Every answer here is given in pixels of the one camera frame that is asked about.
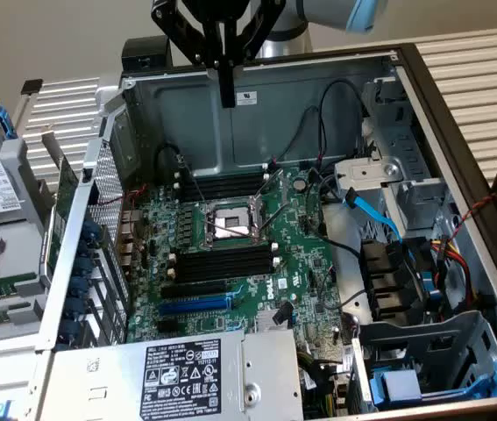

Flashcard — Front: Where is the CPU socket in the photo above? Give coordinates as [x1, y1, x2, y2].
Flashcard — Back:
[202, 192, 272, 252]

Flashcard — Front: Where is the thin metal locking lever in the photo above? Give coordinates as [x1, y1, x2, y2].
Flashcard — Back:
[179, 155, 209, 203]
[254, 168, 285, 198]

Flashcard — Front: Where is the blue expansion slot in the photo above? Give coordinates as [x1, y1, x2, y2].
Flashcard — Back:
[157, 294, 234, 316]

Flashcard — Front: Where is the thick black cable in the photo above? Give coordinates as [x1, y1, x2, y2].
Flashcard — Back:
[307, 166, 363, 260]

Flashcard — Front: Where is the aluminium post black cap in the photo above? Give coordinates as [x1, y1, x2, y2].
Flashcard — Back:
[11, 78, 44, 132]

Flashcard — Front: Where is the long black expansion slot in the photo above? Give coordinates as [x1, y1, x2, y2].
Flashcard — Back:
[159, 279, 228, 301]

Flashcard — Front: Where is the green motherboard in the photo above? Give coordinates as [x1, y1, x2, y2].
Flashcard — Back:
[118, 164, 357, 347]

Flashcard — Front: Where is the silver finned heat sink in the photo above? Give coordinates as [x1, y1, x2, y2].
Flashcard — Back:
[258, 306, 296, 335]

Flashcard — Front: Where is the red yellow power wire bundle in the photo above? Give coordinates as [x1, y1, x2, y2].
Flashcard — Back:
[430, 234, 479, 308]

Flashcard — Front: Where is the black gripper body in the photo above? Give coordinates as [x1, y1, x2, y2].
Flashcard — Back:
[176, 0, 288, 24]

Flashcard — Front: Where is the black box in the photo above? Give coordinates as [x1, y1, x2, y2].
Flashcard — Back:
[120, 37, 174, 75]

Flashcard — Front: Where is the black plastic fan shroud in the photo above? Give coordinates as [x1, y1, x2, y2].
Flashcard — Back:
[359, 239, 436, 324]

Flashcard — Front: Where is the grey parts rack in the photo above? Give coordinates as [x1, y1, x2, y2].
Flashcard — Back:
[0, 131, 56, 347]

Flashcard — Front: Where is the blue plastic disk bracket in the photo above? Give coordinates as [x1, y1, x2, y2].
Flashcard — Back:
[0, 100, 16, 139]
[369, 358, 497, 408]

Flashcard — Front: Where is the grey metal disk bay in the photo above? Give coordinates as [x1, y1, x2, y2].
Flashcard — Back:
[351, 310, 497, 413]
[333, 76, 455, 242]

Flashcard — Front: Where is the thin black looped wire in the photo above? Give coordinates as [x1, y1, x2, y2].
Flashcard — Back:
[154, 142, 186, 176]
[316, 77, 366, 172]

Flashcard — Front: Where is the open grey PC case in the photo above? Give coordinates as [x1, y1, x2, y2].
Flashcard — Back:
[35, 41, 497, 421]

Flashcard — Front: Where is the metal socket cover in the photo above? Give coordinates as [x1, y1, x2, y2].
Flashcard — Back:
[247, 192, 273, 247]

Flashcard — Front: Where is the silver power supply unit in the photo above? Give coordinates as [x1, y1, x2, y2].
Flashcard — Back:
[48, 327, 306, 421]

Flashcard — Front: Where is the black angled wire plug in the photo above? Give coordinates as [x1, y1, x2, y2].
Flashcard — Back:
[273, 302, 294, 326]

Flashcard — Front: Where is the red black twisted wire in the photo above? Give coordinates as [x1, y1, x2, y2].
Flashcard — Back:
[448, 192, 497, 246]
[98, 183, 149, 208]

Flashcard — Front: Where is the white label sticker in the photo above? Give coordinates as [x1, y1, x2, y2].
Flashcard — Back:
[234, 89, 259, 107]

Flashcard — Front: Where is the blue flat data wire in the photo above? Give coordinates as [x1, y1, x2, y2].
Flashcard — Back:
[342, 186, 403, 243]

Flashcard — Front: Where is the green graphics card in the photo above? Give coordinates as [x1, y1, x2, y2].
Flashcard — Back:
[39, 131, 81, 286]

